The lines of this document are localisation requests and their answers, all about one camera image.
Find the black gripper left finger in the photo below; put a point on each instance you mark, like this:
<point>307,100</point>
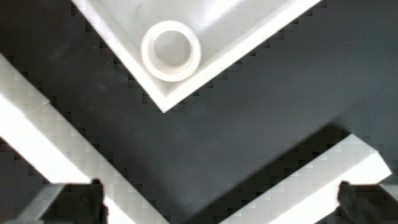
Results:
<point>66,204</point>

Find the white square tabletop part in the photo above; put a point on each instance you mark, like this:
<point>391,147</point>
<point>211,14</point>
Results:
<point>179,38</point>

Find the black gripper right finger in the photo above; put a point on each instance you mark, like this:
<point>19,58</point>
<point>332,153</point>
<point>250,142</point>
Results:
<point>368,203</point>

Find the white obstacle fence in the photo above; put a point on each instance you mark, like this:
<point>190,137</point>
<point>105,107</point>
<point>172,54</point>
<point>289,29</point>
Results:
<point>37,132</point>

